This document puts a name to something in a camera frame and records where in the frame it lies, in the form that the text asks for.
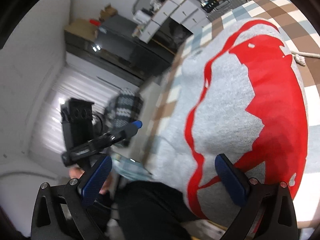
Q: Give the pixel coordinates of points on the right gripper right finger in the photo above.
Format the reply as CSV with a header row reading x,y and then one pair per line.
x,y
269,207

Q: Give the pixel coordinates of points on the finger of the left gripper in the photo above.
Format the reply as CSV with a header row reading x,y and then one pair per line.
x,y
120,134

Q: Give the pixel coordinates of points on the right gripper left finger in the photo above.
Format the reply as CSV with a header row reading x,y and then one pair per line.
x,y
61,212

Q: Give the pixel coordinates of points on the grey hoodie with red print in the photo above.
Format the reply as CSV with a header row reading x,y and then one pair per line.
x,y
240,119

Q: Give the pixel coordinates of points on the person's left hand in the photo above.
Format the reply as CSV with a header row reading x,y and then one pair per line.
x,y
77,172

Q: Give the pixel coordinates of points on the dark knitted patterned garment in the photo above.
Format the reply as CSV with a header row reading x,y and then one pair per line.
x,y
122,109

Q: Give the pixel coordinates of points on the black desk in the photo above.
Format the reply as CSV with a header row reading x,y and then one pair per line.
x,y
112,47

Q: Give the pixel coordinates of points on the white drawer cabinet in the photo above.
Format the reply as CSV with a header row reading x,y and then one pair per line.
x,y
185,12

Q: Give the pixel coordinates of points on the checked bed cover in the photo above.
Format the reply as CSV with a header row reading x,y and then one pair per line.
x,y
250,30

